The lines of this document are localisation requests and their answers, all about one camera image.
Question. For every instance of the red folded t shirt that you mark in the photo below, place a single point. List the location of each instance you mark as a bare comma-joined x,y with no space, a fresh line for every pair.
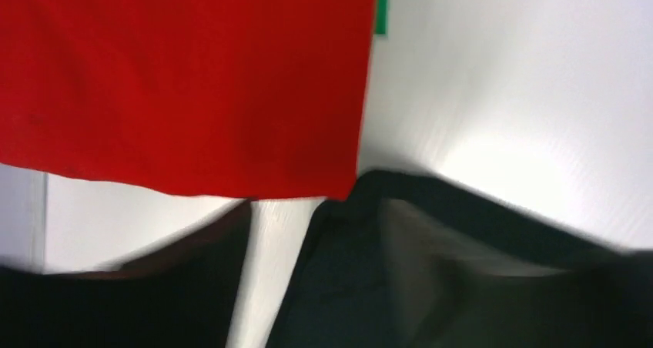
236,98

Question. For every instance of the green folded t shirt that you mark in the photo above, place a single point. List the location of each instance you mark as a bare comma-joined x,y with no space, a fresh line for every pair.
380,24

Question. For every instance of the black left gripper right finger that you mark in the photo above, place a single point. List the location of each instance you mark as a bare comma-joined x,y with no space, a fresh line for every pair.
451,289

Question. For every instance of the black t shirt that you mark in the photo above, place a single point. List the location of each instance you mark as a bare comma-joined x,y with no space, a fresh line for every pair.
339,293

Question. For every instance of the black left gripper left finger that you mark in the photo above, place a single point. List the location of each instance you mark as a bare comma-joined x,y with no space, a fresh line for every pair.
181,294

